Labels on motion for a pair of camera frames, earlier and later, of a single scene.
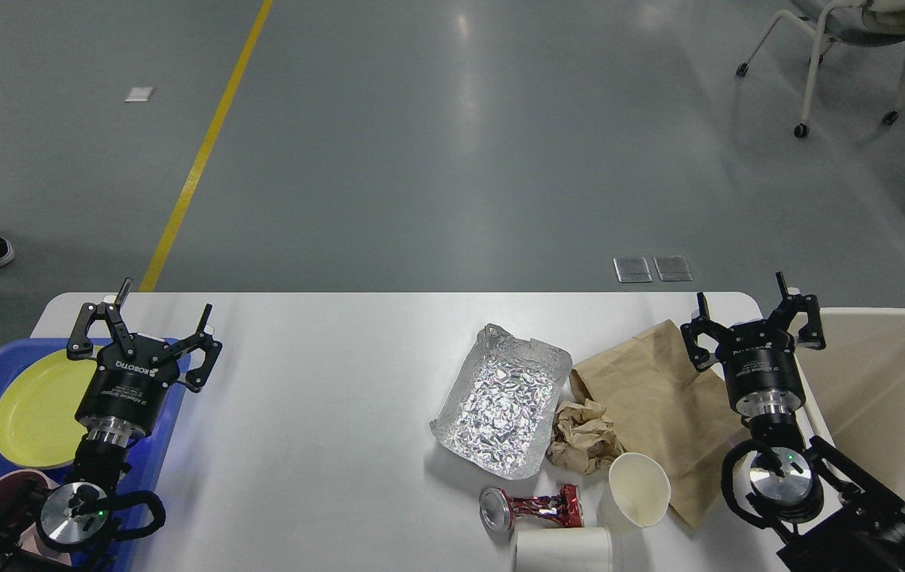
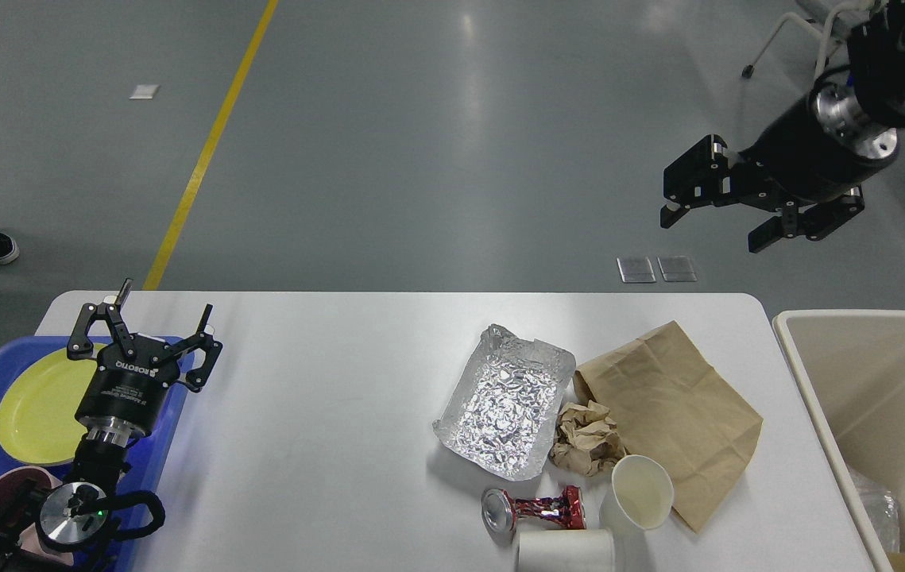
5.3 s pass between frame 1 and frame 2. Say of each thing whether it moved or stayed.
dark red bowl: stayed
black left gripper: stayed
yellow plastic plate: stayed
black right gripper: moved
